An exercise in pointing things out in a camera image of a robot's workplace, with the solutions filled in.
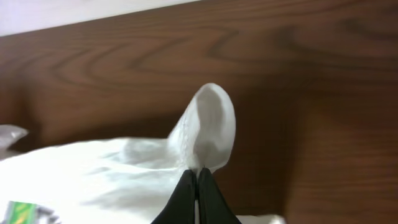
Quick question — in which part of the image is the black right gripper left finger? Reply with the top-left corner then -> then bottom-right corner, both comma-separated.
152,170 -> 197,224

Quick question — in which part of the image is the white printed t-shirt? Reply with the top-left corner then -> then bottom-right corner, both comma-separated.
1,83 -> 284,223

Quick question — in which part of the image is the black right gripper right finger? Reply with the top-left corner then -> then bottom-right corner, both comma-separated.
197,168 -> 241,224

